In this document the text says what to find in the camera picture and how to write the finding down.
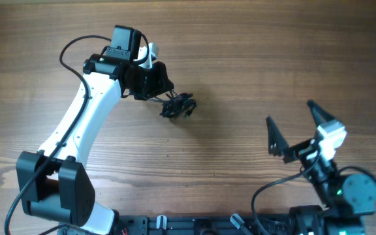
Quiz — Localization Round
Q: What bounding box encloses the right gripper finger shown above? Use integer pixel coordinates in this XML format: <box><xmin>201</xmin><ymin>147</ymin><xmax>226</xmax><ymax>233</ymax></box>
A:
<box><xmin>307</xmin><ymin>100</ymin><xmax>335</xmax><ymax>126</ymax></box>
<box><xmin>266</xmin><ymin>116</ymin><xmax>289</xmax><ymax>156</ymax></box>

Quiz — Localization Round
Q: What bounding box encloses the black cable bundle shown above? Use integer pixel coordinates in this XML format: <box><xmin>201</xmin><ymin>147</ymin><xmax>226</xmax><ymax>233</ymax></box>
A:
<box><xmin>132</xmin><ymin>91</ymin><xmax>198</xmax><ymax>119</ymax></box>

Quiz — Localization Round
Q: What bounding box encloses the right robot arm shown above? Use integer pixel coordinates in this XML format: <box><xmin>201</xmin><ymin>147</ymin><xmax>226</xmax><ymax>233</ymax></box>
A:
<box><xmin>266</xmin><ymin>100</ymin><xmax>376</xmax><ymax>234</ymax></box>

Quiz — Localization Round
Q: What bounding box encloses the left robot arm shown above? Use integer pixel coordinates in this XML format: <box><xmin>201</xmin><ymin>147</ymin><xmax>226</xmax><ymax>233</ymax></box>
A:
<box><xmin>13</xmin><ymin>25</ymin><xmax>194</xmax><ymax>234</ymax></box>

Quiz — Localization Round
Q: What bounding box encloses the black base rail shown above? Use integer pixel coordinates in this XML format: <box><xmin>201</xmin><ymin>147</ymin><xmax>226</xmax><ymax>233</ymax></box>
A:
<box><xmin>57</xmin><ymin>213</ymin><xmax>349</xmax><ymax>235</ymax></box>

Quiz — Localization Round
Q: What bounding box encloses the left camera black cable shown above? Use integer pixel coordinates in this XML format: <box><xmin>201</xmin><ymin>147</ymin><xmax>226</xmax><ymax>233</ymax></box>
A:
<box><xmin>3</xmin><ymin>35</ymin><xmax>114</xmax><ymax>235</ymax></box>

